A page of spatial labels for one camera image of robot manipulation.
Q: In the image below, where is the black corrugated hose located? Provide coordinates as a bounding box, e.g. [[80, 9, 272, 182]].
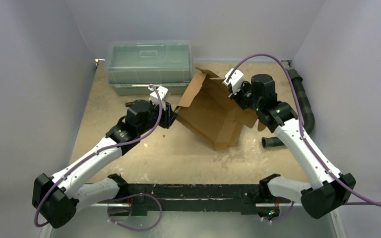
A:
[[261, 67, 316, 149]]

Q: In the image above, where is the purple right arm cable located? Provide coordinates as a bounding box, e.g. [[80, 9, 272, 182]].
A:
[[225, 54, 381, 209]]

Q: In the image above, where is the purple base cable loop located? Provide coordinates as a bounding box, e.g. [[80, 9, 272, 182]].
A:
[[107, 193, 163, 232]]

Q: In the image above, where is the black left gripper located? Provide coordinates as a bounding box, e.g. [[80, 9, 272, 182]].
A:
[[138, 100, 178, 135]]

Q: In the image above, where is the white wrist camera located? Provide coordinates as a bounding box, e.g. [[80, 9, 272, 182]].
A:
[[148, 84, 171, 107], [222, 68, 246, 95]]

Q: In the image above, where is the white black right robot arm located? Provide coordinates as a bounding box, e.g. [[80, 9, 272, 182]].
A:
[[223, 70, 356, 219]]

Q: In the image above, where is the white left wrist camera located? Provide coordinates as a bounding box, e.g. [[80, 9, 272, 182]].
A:
[[148, 84, 171, 107]]

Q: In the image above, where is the brown cardboard box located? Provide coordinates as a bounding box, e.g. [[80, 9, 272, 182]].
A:
[[175, 68, 266, 151]]

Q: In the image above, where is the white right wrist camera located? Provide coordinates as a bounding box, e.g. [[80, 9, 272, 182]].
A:
[[222, 68, 246, 95]]

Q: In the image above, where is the clear plastic storage bin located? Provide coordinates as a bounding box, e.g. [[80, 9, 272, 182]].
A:
[[105, 40, 193, 95]]

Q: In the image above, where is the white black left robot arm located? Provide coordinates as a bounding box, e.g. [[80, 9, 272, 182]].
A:
[[32, 99, 178, 229]]

